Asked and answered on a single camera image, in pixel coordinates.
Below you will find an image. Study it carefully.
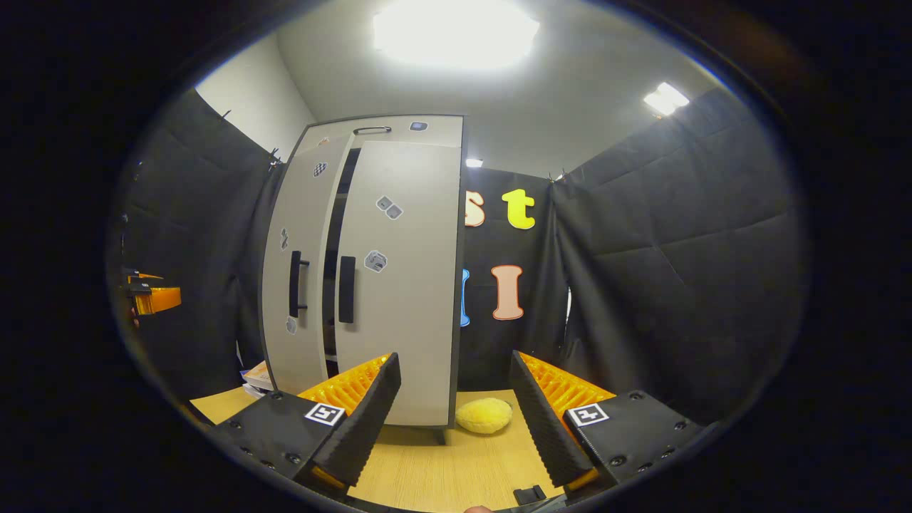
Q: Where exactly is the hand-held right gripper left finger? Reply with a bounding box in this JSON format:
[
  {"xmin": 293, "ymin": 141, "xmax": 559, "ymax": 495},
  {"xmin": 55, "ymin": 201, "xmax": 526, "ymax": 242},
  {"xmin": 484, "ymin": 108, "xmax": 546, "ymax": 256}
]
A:
[{"xmin": 212, "ymin": 353, "xmax": 402, "ymax": 499}]

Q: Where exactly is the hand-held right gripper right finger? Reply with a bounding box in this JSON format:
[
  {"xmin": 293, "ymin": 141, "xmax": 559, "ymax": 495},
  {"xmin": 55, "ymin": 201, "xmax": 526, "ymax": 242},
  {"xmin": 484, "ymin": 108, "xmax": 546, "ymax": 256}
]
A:
[{"xmin": 509, "ymin": 351, "xmax": 713, "ymax": 492}]

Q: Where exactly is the grey cabinet door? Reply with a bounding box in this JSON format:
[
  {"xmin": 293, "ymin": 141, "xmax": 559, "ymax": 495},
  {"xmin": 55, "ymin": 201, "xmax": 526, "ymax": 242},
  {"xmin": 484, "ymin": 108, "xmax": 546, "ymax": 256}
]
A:
[
  {"xmin": 335, "ymin": 140, "xmax": 464, "ymax": 428},
  {"xmin": 261, "ymin": 135, "xmax": 355, "ymax": 396}
]

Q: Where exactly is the grey shoe cabinet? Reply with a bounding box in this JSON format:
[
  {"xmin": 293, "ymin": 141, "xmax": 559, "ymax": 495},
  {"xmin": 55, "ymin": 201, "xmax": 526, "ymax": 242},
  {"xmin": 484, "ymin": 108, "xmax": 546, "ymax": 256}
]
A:
[{"xmin": 285, "ymin": 114, "xmax": 467, "ymax": 446}]

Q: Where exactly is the grey cabinet drawer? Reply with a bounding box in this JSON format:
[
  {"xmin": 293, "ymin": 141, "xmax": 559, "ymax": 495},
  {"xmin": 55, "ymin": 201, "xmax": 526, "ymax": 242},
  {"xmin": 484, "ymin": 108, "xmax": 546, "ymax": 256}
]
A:
[{"xmin": 296, "ymin": 115, "xmax": 464, "ymax": 154}]

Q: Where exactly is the yellow plush toy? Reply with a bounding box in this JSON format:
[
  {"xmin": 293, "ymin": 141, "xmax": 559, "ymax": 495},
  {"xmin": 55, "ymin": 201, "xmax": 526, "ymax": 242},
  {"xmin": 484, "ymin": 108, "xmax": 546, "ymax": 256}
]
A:
[{"xmin": 456, "ymin": 398, "xmax": 514, "ymax": 435}]

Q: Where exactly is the black backdrop cloth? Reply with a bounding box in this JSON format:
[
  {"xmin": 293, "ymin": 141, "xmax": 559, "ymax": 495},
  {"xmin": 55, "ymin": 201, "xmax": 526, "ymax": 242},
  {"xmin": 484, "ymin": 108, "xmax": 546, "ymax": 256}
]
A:
[{"xmin": 110, "ymin": 85, "xmax": 809, "ymax": 428}]

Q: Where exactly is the small ceiling light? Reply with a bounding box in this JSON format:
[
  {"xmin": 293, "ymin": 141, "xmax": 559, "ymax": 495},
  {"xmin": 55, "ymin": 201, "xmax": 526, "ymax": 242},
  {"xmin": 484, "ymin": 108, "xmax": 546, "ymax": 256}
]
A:
[{"xmin": 643, "ymin": 82, "xmax": 690, "ymax": 117}]

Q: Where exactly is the large ceiling light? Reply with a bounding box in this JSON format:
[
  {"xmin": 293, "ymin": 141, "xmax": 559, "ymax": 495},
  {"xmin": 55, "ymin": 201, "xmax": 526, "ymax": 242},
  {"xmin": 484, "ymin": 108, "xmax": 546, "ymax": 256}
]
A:
[{"xmin": 372, "ymin": 0, "xmax": 541, "ymax": 71}]

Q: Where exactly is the black door handle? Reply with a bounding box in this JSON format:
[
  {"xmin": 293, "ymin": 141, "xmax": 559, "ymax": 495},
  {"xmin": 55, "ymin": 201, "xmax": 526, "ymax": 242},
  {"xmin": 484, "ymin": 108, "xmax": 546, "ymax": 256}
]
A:
[
  {"xmin": 289, "ymin": 251, "xmax": 311, "ymax": 318},
  {"xmin": 338, "ymin": 256, "xmax": 356, "ymax": 324}
]

